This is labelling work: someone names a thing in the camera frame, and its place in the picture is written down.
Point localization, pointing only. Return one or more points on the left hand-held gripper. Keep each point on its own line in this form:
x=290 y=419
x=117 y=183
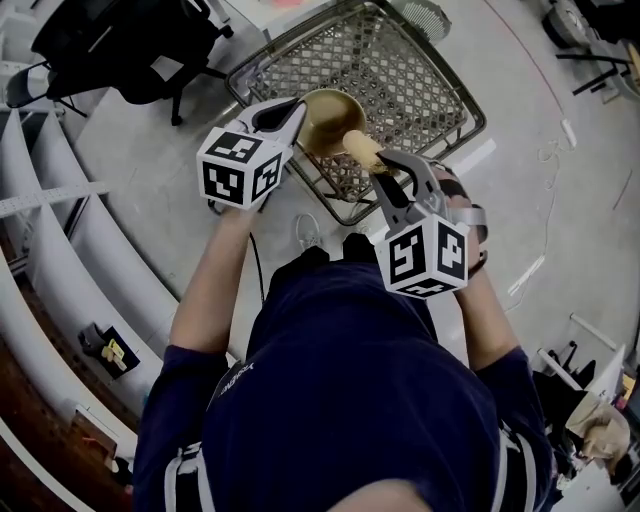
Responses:
x=225 y=182

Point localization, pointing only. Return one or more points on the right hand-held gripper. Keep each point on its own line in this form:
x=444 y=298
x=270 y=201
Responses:
x=425 y=255

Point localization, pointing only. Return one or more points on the tan ceramic bowl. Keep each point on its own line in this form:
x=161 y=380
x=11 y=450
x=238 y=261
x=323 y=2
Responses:
x=330 y=120

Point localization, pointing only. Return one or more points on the yellow sponge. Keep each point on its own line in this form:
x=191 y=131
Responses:
x=365 y=147

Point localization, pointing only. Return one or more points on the person's left forearm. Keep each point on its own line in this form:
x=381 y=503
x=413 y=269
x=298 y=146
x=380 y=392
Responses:
x=215 y=285

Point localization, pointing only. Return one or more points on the person's right forearm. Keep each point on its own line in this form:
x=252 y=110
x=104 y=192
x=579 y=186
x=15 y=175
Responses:
x=482 y=320

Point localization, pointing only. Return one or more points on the person's right hand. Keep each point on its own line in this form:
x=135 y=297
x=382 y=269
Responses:
x=457 y=202

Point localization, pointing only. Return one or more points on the white desk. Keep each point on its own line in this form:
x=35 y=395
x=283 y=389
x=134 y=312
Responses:
x=250 y=22

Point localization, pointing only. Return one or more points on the person's white left shoe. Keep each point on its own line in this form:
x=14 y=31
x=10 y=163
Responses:
x=307 y=232

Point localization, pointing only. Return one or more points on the person's black trousers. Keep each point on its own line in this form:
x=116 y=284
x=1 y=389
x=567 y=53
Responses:
x=305 y=270

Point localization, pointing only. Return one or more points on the white power strip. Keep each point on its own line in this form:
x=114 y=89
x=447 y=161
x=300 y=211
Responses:
x=568 y=132

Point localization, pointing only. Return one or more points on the black office chair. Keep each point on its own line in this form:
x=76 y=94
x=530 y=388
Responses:
x=125 y=50

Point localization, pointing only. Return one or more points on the white slotted bin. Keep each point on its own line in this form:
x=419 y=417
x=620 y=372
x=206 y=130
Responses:
x=425 y=17

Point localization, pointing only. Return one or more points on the person's navy shirt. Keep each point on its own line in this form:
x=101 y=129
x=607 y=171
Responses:
x=350 y=390

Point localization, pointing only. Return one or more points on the black metal stand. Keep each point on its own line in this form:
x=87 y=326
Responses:
x=600 y=72

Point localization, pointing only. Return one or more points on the grey round basket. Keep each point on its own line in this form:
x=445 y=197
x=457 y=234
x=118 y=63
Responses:
x=567 y=25

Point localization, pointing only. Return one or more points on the white tube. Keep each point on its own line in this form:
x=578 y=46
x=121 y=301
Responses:
x=594 y=331

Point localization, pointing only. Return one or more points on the round wooden table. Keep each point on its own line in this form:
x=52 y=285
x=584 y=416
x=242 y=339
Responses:
x=634 y=65

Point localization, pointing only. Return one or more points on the white shelf unit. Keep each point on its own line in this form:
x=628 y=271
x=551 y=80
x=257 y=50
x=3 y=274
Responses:
x=55 y=245

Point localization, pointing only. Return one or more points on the black folding chair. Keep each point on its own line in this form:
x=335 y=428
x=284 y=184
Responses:
x=25 y=87

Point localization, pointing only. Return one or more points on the black box with yellow items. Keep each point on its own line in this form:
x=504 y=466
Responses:
x=117 y=352

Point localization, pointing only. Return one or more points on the brown cardboard box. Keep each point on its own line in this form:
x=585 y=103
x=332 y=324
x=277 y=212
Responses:
x=97 y=432

